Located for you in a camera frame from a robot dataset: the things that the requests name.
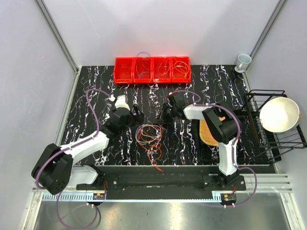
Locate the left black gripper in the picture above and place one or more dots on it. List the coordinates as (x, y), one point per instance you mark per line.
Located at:
(137, 119)

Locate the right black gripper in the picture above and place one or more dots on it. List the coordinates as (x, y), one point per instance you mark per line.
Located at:
(162, 117)

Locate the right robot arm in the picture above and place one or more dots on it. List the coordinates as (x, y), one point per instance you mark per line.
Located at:
(223, 125)

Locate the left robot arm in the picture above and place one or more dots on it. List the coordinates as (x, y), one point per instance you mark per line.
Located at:
(56, 168)

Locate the woven bamboo basket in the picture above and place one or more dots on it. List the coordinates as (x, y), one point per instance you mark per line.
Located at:
(205, 134)

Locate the white mug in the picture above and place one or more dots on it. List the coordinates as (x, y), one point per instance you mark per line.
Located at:
(242, 63)

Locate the white bowl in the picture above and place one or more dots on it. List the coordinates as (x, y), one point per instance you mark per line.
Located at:
(279, 115)

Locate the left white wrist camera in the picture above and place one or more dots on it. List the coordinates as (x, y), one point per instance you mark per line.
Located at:
(122, 102)

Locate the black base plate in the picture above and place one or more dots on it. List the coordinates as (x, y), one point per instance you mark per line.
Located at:
(168, 183)

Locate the black wire dish rack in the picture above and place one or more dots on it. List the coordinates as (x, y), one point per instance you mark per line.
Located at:
(264, 145)

